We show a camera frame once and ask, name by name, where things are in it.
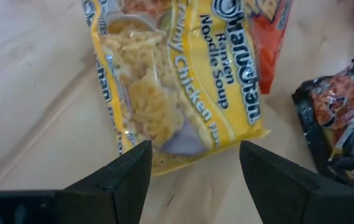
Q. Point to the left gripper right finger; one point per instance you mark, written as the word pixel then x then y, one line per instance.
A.
pixel 276 189

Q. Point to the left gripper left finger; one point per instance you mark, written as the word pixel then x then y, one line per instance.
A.
pixel 117 193

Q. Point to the black Maruchan noodle pack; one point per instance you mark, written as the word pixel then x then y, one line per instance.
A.
pixel 332 102

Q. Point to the yellow Maruchan noodle pack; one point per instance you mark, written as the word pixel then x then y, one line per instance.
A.
pixel 195 77

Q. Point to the red Maruchan noodle pack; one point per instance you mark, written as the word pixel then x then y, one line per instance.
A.
pixel 268 46

